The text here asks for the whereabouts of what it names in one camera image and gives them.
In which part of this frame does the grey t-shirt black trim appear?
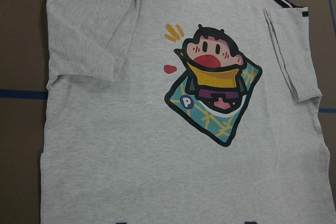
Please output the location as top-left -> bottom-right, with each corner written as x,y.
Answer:
40,0 -> 335,223

